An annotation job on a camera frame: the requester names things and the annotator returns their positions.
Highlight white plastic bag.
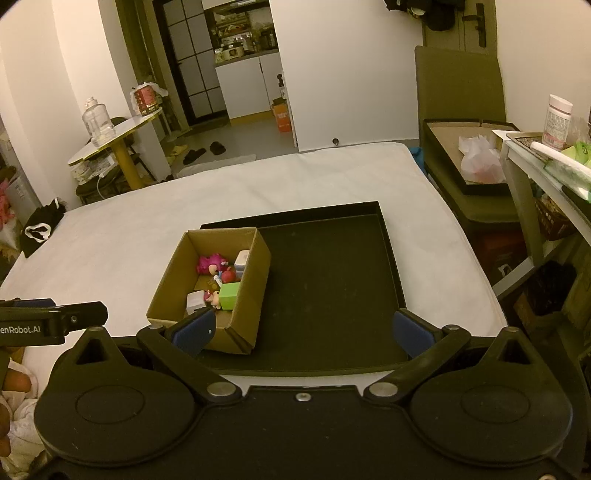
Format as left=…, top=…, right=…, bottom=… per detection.
left=457, top=134, right=505, bottom=184

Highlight white kitchen cabinet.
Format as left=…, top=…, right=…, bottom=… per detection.
left=214, top=51, right=286, bottom=122

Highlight white pill bottle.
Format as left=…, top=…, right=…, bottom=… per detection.
left=542, top=94, right=575, bottom=151

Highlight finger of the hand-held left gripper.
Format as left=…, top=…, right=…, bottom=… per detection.
left=0, top=298, right=56, bottom=310
left=46, top=301, right=110, bottom=339

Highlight black shallow tray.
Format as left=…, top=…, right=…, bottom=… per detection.
left=199, top=200, right=410, bottom=375

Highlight green tissue pack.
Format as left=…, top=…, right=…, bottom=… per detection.
left=544, top=141, right=591, bottom=195

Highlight dark framed sliding door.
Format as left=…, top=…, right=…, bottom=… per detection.
left=151, top=0, right=228, bottom=126

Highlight white side table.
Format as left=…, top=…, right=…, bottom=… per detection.
left=491, top=129, right=591, bottom=278

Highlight brown cardboard box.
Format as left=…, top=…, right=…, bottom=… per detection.
left=146, top=226, right=272, bottom=356

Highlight black waste bin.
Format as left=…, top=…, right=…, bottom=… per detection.
left=521, top=260, right=579, bottom=320

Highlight black bag with white print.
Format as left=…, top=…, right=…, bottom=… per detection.
left=21, top=198, right=67, bottom=259

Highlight clear plastic water bottle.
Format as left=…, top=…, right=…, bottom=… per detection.
left=82, top=96, right=117, bottom=148

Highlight green chair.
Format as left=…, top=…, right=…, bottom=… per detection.
left=414, top=45, right=525, bottom=223

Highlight round table with yellow leg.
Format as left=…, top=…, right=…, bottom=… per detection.
left=68, top=108, right=166, bottom=191

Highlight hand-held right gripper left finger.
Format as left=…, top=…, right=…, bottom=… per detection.
left=71, top=307, right=243, bottom=402

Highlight white power strip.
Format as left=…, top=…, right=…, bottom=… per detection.
left=73, top=154, right=117, bottom=180

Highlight pink soft item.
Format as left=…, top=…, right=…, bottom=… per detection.
left=0, top=179, right=20, bottom=223

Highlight black hanging clothes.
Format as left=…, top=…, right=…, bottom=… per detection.
left=383, top=0, right=459, bottom=32

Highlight brown wicker basket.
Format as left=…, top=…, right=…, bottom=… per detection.
left=534, top=194, right=579, bottom=241

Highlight dark door handle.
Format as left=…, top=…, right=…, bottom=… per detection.
left=462, top=4, right=487, bottom=48

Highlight green block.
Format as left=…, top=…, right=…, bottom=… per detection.
left=218, top=282, right=242, bottom=313

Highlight pink toy figure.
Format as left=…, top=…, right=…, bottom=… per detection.
left=197, top=252, right=228, bottom=276

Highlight red canister in plastic bag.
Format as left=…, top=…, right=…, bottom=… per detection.
left=130, top=82, right=166, bottom=119

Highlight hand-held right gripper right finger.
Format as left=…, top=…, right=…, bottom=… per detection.
left=364, top=308, right=537, bottom=402

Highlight flat cardboard tray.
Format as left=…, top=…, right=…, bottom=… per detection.
left=423, top=119, right=523, bottom=184

